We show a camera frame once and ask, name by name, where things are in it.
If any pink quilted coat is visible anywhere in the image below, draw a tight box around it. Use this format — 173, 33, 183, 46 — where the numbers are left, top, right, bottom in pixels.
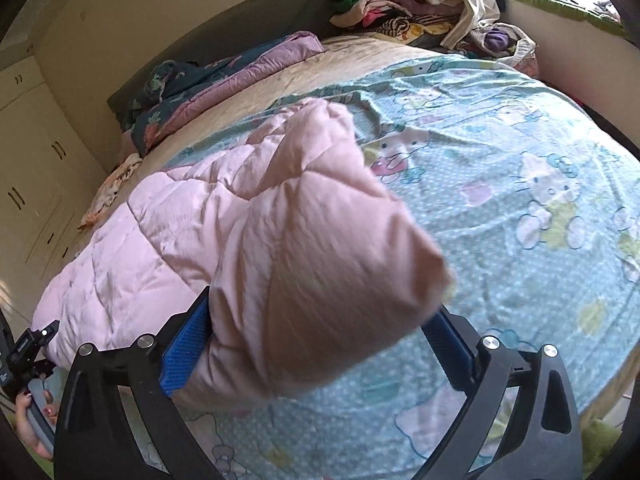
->
32, 99, 450, 411

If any dark grey headboard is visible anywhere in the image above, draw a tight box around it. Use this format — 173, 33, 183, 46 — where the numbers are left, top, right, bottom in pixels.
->
107, 0, 336, 131

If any floral bag of clothes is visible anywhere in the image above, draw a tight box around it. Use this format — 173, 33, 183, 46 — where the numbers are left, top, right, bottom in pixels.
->
457, 23, 539, 78

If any beige bed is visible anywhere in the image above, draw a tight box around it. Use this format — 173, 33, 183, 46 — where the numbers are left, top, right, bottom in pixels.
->
69, 31, 640, 430

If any cream built-in wardrobe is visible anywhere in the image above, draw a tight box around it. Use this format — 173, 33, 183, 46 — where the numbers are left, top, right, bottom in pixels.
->
0, 56, 105, 332

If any green window sill cushion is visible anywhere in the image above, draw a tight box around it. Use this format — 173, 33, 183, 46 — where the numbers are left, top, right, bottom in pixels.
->
508, 0, 631, 41

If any pile of mixed clothes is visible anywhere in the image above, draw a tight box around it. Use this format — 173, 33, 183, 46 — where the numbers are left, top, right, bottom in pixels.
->
330, 0, 464, 48

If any small pink white garment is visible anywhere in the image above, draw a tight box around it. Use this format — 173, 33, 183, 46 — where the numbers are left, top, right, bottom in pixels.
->
77, 153, 142, 232

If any dark floral purple duvet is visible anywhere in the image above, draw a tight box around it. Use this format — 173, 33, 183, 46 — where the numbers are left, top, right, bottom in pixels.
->
120, 32, 324, 157

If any light blue cartoon sheet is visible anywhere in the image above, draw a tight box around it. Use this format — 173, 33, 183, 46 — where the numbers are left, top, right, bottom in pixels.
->
49, 53, 640, 480

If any left hand with painted nails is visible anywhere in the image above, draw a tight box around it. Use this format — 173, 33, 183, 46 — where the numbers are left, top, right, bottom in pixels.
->
13, 389, 59, 461

